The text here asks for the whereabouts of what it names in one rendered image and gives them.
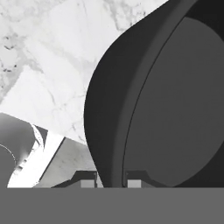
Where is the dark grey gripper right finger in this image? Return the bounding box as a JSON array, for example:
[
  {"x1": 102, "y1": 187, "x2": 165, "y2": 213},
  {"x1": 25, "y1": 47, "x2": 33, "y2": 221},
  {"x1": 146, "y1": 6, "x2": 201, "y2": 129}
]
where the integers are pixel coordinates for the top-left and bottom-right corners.
[{"x1": 124, "y1": 170, "x2": 170, "y2": 188}]

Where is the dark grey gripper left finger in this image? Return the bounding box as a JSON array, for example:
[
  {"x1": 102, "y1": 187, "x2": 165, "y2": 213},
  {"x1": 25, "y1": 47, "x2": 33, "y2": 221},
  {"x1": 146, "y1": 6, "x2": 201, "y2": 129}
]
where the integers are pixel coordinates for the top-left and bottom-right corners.
[{"x1": 52, "y1": 170, "x2": 99, "y2": 188}]

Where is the black cooking pot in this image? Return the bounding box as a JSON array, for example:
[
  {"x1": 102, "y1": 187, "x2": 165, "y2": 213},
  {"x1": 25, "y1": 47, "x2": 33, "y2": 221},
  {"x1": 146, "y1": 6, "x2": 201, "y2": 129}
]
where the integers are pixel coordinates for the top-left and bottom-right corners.
[{"x1": 83, "y1": 0, "x2": 224, "y2": 188}]

